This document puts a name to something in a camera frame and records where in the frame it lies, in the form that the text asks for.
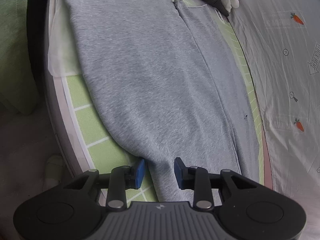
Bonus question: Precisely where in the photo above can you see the grey sweatpants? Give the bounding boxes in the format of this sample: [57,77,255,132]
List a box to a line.
[65,0,259,202]

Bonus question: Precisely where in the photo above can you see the green grid cutting mat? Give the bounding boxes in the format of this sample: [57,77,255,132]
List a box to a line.
[48,0,266,204]

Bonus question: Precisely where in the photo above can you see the grey carrot print sheet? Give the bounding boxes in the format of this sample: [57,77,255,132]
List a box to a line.
[230,0,319,239]

